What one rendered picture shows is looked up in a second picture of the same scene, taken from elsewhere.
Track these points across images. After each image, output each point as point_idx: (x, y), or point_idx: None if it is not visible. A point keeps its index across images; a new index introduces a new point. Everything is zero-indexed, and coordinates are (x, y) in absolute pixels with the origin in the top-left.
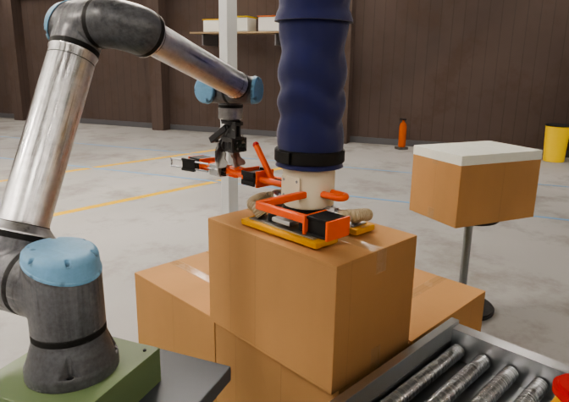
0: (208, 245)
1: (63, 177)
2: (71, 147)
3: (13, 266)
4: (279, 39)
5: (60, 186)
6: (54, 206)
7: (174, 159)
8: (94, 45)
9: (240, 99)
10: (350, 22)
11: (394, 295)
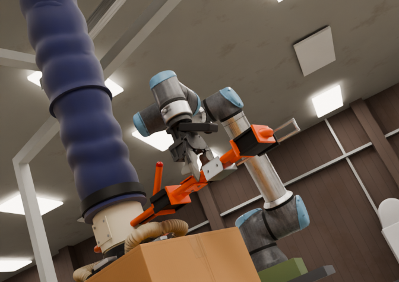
0: (250, 258)
1: (255, 178)
2: (246, 165)
3: None
4: (111, 105)
5: (256, 183)
6: (261, 192)
7: (288, 124)
8: (218, 120)
9: (158, 132)
10: (54, 115)
11: None
